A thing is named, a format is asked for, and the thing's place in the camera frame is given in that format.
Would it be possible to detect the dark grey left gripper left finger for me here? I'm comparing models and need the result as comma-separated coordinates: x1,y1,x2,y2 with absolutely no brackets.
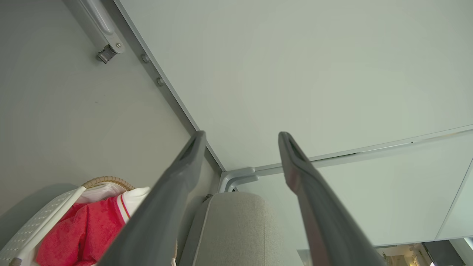
97,130,207,266

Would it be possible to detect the white laundry basket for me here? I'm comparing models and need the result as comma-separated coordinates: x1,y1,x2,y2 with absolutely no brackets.
0,176,178,266

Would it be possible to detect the grey fabric sofa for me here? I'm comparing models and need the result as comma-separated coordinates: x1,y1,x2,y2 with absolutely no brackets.
179,192,287,266

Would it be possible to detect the white cloth basket liner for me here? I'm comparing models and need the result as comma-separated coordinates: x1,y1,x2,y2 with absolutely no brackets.
79,184,128,204

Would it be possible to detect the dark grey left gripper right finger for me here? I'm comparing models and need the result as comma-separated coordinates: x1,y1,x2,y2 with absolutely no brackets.
278,132,387,266

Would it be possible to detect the grey metal door closer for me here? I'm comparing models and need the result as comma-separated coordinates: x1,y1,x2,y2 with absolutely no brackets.
76,0,125,64

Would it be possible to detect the red garment with white stripes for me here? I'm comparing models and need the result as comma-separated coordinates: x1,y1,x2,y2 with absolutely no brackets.
36,187,151,266

